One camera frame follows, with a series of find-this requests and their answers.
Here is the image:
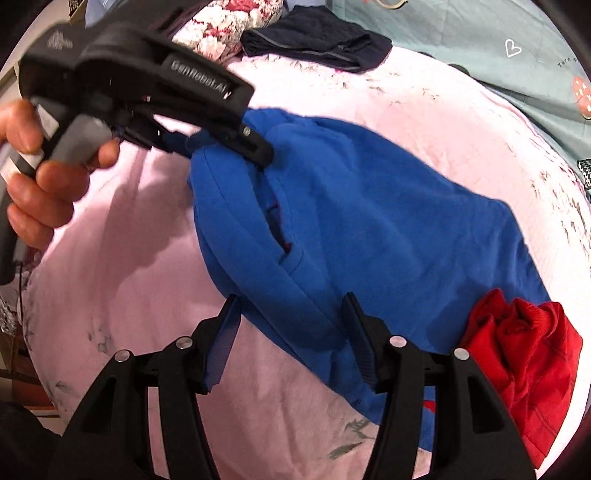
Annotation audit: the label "teal heart-print sheet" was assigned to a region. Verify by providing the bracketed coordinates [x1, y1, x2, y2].
[331, 0, 591, 197]

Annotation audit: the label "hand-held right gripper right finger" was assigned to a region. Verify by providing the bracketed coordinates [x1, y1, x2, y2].
[341, 293, 537, 480]

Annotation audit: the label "person's left hand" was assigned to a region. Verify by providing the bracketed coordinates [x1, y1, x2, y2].
[0, 98, 122, 251]

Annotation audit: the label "floral red white pillow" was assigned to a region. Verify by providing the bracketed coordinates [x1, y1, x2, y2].
[172, 0, 286, 63]

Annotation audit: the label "blue and red pants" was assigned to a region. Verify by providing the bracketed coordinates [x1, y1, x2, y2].
[187, 107, 584, 470]

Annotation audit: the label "pink floral bed sheet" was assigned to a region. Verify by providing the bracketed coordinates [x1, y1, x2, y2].
[18, 44, 591, 480]

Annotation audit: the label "navy folded garment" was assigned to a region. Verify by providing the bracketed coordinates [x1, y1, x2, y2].
[240, 6, 394, 73]

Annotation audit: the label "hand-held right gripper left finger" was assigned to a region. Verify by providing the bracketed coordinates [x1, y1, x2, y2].
[47, 294, 242, 480]

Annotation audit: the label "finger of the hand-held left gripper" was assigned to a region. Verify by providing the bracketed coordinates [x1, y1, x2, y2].
[158, 130, 209, 158]
[221, 120, 276, 169]

